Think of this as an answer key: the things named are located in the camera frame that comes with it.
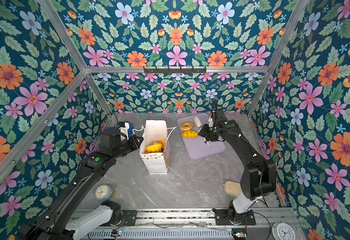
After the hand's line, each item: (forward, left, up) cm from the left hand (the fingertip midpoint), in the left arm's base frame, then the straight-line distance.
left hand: (145, 135), depth 71 cm
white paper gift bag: (+9, -1, -9) cm, 13 cm away
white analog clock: (-41, -61, -25) cm, 77 cm away
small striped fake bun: (-1, -3, -10) cm, 11 cm away
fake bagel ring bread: (+24, -22, -24) cm, 41 cm away
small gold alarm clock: (-18, +25, -25) cm, 40 cm away
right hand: (+7, -29, -11) cm, 32 cm away
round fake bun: (+7, -6, -19) cm, 21 cm away
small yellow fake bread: (+18, -23, -26) cm, 40 cm away
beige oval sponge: (-20, -44, -26) cm, 55 cm away
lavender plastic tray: (+10, -27, -30) cm, 42 cm away
